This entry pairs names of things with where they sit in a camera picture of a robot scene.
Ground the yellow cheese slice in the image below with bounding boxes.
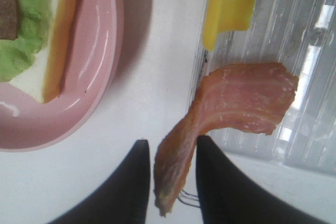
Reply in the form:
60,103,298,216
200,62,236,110
202,0,255,51

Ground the green lettuce leaf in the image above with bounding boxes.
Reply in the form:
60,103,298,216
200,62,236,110
1,0,51,82

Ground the brown bacon strip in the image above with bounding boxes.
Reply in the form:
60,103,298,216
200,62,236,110
1,0,19,40

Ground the bread slice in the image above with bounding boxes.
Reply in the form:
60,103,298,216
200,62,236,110
10,0,87,104

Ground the right clear plastic tray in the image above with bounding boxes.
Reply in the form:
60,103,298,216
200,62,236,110
190,0,335,175

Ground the pink bacon strip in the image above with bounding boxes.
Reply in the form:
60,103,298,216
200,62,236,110
154,62,299,217

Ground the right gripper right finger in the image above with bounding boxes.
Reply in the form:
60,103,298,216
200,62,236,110
196,135,322,223

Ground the pink round plate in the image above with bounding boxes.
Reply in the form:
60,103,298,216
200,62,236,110
1,0,124,152

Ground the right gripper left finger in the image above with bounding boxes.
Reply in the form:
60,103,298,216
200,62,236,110
51,140,150,223

